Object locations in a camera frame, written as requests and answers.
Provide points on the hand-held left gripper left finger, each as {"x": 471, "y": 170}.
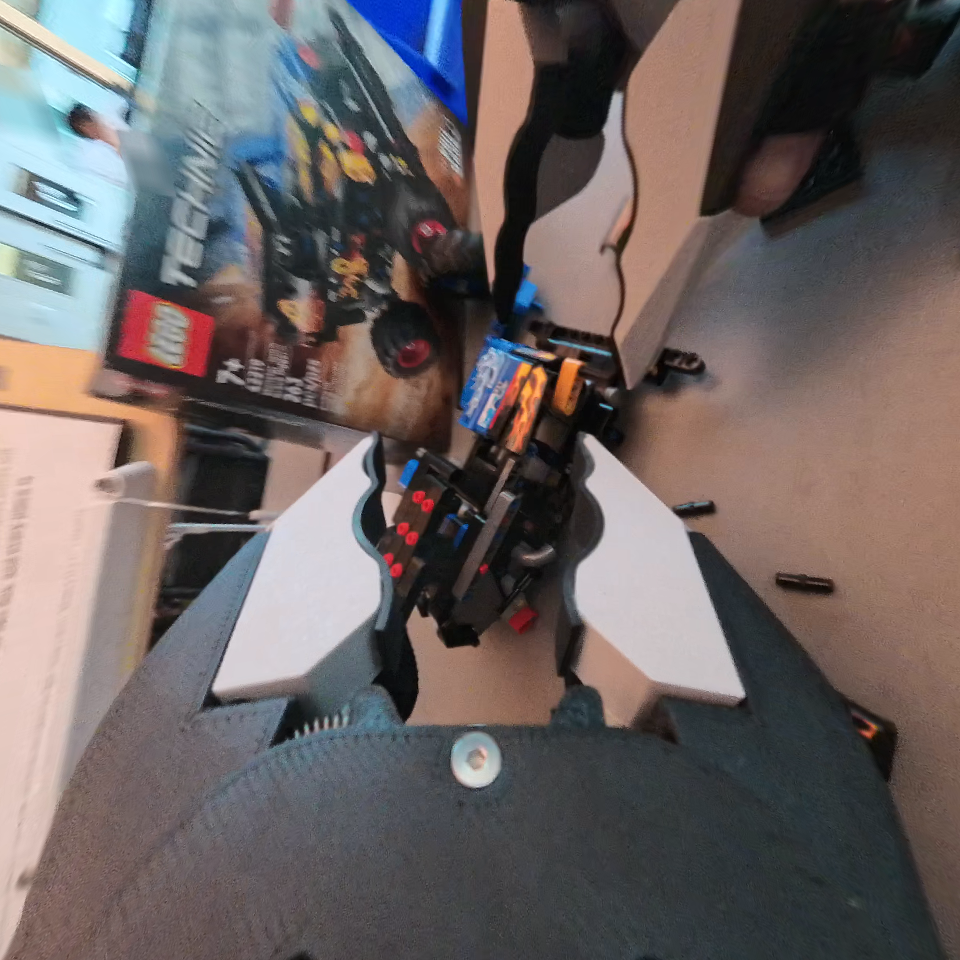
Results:
{"x": 300, "y": 600}

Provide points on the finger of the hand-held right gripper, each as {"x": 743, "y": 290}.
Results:
{"x": 499, "y": 112}
{"x": 682, "y": 112}

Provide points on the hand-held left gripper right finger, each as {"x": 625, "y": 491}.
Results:
{"x": 652, "y": 600}

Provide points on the black truck body shell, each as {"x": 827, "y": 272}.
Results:
{"x": 480, "y": 540}

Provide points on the black orange print side panel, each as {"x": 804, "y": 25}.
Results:
{"x": 870, "y": 731}

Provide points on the person's right hand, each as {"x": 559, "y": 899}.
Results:
{"x": 776, "y": 176}

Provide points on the black axle pin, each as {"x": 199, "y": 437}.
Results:
{"x": 804, "y": 583}
{"x": 694, "y": 508}

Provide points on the blue plastic bin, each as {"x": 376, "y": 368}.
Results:
{"x": 420, "y": 37}

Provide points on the printed instruction sheet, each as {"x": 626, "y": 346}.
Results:
{"x": 45, "y": 600}

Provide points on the toy set cardboard box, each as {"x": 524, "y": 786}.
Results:
{"x": 225, "y": 225}

